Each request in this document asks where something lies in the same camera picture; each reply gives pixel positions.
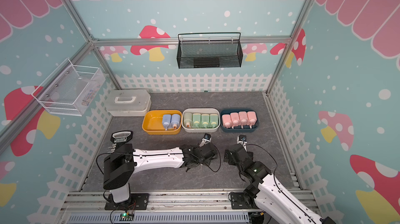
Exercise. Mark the blue sharpener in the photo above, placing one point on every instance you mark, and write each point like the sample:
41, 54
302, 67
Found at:
166, 121
175, 121

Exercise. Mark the white wire mesh basket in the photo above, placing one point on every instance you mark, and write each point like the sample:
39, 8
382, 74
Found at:
69, 89

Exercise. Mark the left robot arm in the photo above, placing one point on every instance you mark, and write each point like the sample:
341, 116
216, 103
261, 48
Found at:
120, 165

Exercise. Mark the pale green sharpener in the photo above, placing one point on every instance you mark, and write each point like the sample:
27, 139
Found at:
187, 119

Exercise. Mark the yellow storage box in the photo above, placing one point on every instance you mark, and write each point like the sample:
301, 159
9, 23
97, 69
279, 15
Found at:
152, 123

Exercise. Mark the teal storage box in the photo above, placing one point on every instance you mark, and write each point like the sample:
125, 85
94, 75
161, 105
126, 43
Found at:
238, 129

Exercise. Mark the pink sharpener bottom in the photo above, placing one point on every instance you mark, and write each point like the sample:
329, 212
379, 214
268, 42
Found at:
235, 119

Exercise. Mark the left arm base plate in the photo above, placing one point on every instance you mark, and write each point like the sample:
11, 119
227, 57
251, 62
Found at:
137, 201

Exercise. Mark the black wire mesh basket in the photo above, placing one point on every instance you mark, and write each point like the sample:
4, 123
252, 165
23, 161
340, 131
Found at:
209, 50

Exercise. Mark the white storage box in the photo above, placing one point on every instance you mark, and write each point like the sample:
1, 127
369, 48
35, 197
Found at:
201, 111

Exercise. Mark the aluminium rail frame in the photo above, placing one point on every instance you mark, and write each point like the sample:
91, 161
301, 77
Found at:
210, 206

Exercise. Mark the translucent lidded case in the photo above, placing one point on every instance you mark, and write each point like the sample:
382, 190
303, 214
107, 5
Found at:
128, 103

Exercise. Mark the pink sharpener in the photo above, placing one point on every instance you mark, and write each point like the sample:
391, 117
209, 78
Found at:
251, 119
244, 120
226, 121
235, 119

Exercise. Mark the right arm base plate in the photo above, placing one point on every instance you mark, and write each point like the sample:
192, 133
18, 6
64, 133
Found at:
240, 200

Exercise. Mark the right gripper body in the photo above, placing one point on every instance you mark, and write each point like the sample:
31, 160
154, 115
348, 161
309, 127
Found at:
230, 161

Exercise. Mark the green sharpener bottom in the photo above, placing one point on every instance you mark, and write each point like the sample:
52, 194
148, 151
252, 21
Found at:
205, 121

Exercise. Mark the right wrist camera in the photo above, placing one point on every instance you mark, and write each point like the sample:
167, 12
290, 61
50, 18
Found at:
242, 140

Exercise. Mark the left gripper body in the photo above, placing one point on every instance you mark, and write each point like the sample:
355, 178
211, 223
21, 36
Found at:
205, 162

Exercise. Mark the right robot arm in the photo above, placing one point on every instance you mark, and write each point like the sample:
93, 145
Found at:
266, 192

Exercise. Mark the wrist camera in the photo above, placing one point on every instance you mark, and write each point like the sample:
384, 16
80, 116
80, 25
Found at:
205, 140
242, 140

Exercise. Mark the black tool rack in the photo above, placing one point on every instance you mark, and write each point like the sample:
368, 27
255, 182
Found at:
120, 138

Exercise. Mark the green circuit board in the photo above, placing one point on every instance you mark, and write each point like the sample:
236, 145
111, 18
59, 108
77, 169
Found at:
126, 217

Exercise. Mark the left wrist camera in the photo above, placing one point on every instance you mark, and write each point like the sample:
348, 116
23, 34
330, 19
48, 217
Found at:
205, 140

